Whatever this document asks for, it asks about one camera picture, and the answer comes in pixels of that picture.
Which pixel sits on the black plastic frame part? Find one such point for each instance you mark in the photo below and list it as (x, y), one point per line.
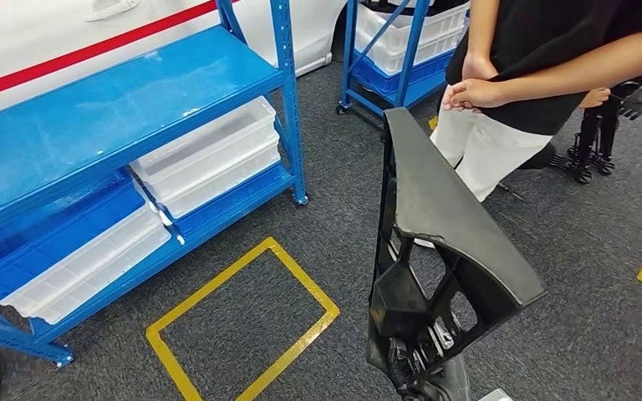
(437, 193)

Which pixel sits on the blue metal shelf rack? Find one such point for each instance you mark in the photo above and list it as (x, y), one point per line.
(105, 110)

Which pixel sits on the blue plastic bin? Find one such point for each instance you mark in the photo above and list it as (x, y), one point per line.
(376, 77)
(49, 238)
(232, 207)

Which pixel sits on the yellow floor tape square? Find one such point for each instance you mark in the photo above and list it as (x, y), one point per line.
(299, 288)

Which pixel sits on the blue wheeled metal rack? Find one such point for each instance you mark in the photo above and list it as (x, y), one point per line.
(404, 66)

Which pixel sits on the white plastic bin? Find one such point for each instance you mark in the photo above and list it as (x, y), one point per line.
(432, 52)
(437, 25)

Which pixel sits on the black tripod stand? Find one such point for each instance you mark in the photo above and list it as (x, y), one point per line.
(592, 144)

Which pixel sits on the person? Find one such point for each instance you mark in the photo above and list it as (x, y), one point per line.
(548, 33)

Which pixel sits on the white car with red stripe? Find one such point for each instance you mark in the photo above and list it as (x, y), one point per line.
(22, 44)

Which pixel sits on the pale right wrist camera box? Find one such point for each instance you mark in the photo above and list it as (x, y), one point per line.
(495, 395)

